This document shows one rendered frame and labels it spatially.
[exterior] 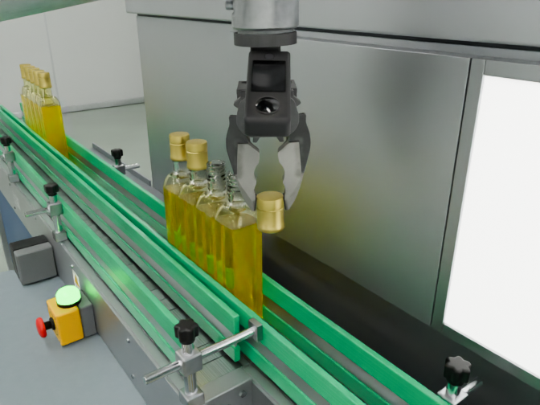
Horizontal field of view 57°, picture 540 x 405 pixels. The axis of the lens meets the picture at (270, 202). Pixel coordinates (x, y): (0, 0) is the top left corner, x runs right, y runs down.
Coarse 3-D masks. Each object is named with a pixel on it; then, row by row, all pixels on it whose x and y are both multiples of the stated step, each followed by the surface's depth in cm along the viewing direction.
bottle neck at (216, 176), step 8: (216, 160) 78; (208, 168) 76; (216, 168) 76; (224, 168) 77; (208, 176) 77; (216, 176) 76; (224, 176) 77; (208, 184) 77; (216, 184) 77; (224, 184) 78; (208, 192) 78; (216, 192) 77; (224, 192) 78
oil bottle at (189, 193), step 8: (184, 184) 83; (192, 184) 82; (200, 184) 82; (184, 192) 82; (192, 192) 81; (200, 192) 81; (184, 200) 82; (192, 200) 81; (184, 208) 83; (192, 208) 81; (184, 216) 84; (192, 216) 82; (184, 224) 85; (192, 224) 82; (184, 232) 85; (192, 232) 83; (184, 240) 86; (192, 240) 84; (184, 248) 87; (192, 248) 84; (192, 256) 85
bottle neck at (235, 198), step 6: (228, 174) 72; (234, 174) 72; (228, 180) 72; (234, 180) 72; (228, 186) 73; (234, 186) 72; (228, 192) 73; (234, 192) 72; (240, 192) 72; (228, 198) 74; (234, 198) 73; (240, 198) 73; (234, 204) 73; (240, 204) 73
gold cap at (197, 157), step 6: (186, 144) 79; (192, 144) 79; (198, 144) 79; (204, 144) 79; (186, 150) 80; (192, 150) 79; (198, 150) 79; (204, 150) 80; (186, 156) 81; (192, 156) 80; (198, 156) 80; (204, 156) 80; (192, 162) 80; (198, 162) 80; (204, 162) 80; (192, 168) 80; (198, 168) 80; (204, 168) 81
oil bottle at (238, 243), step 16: (224, 208) 74; (240, 208) 73; (224, 224) 73; (240, 224) 73; (224, 240) 75; (240, 240) 73; (256, 240) 75; (224, 256) 76; (240, 256) 74; (256, 256) 76; (224, 272) 77; (240, 272) 76; (256, 272) 78; (240, 288) 77; (256, 288) 79; (256, 304) 80
